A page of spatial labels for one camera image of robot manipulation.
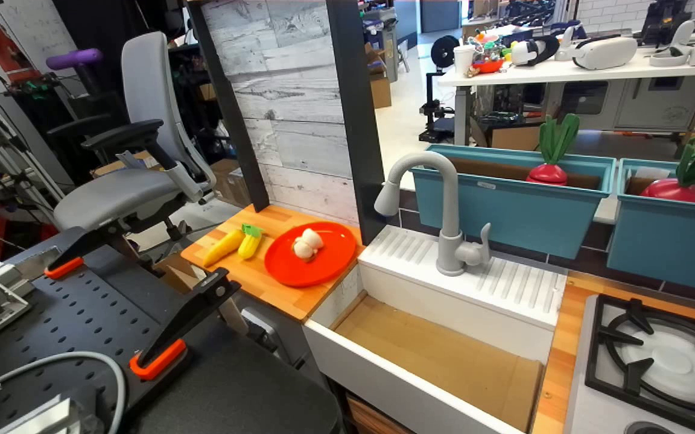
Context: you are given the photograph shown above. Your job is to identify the small white plush doll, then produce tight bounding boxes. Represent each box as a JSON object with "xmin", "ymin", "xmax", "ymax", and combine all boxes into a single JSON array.
[{"xmin": 292, "ymin": 226, "xmax": 326, "ymax": 263}]

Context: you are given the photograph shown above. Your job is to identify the orange round plate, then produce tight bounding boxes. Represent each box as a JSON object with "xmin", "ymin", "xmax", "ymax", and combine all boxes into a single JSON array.
[{"xmin": 263, "ymin": 220, "xmax": 364, "ymax": 289}]

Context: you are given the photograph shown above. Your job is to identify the grey toy kitchen faucet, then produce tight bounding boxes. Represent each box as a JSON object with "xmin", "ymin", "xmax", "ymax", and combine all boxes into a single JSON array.
[{"xmin": 373, "ymin": 149, "xmax": 495, "ymax": 279}]

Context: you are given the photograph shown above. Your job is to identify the yellow toy corn cob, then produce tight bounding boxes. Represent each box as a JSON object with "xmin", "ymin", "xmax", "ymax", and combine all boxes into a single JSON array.
[{"xmin": 238, "ymin": 222, "xmax": 267, "ymax": 263}]

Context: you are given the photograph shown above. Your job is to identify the yellow orange toy vegetable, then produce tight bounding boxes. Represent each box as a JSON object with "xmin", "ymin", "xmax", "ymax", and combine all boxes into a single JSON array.
[{"xmin": 200, "ymin": 226, "xmax": 247, "ymax": 269}]

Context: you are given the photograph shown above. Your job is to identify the marble print backdrop panel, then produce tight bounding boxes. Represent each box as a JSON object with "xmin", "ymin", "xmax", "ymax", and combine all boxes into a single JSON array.
[{"xmin": 200, "ymin": 0, "xmax": 363, "ymax": 226}]

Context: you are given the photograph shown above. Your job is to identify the white toy kitchen sink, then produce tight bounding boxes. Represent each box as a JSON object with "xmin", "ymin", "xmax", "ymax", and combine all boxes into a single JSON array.
[{"xmin": 303, "ymin": 224, "xmax": 572, "ymax": 434}]

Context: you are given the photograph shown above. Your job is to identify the teal planter box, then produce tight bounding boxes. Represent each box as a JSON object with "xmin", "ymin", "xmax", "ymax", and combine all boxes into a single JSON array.
[
  {"xmin": 607, "ymin": 157, "xmax": 695, "ymax": 300},
  {"xmin": 411, "ymin": 143, "xmax": 620, "ymax": 261}
]

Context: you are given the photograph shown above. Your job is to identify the white cup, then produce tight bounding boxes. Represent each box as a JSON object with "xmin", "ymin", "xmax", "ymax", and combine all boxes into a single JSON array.
[{"xmin": 451, "ymin": 44, "xmax": 478, "ymax": 79}]

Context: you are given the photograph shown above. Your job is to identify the red toy radish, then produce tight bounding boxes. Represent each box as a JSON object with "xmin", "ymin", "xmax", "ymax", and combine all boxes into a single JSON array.
[
  {"xmin": 524, "ymin": 111, "xmax": 585, "ymax": 188},
  {"xmin": 642, "ymin": 131, "xmax": 695, "ymax": 205}
]

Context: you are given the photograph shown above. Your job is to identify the grey office chair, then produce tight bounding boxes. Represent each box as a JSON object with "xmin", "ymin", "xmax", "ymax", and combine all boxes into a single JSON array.
[{"xmin": 52, "ymin": 29, "xmax": 222, "ymax": 261}]

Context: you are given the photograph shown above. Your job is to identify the white desk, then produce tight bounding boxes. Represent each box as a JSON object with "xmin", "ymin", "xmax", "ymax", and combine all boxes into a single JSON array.
[{"xmin": 436, "ymin": 56, "xmax": 695, "ymax": 147}]

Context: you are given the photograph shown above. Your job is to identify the white VR headset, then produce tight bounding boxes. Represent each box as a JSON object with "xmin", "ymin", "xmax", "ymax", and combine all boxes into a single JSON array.
[{"xmin": 571, "ymin": 32, "xmax": 639, "ymax": 72}]

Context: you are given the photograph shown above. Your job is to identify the purple cylinder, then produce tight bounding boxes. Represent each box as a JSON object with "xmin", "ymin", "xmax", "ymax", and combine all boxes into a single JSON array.
[{"xmin": 45, "ymin": 47, "xmax": 104, "ymax": 72}]

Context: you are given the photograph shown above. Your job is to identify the toy stove black grates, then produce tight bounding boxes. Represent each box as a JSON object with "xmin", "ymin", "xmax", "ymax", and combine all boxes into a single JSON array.
[{"xmin": 565, "ymin": 292, "xmax": 695, "ymax": 434}]

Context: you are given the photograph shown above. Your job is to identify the black frame post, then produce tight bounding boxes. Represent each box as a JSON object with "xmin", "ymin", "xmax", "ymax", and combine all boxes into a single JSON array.
[
  {"xmin": 326, "ymin": 0, "xmax": 388, "ymax": 246},
  {"xmin": 189, "ymin": 0, "xmax": 273, "ymax": 216}
]

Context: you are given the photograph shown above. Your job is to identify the black clamp orange handle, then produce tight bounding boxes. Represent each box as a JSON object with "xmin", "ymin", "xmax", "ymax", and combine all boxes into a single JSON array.
[
  {"xmin": 41, "ymin": 220, "xmax": 127, "ymax": 283},
  {"xmin": 128, "ymin": 269, "xmax": 245, "ymax": 383}
]

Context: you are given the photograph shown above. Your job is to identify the grey cable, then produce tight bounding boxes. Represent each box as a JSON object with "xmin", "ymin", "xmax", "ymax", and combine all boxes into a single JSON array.
[{"xmin": 0, "ymin": 349, "xmax": 131, "ymax": 434}]

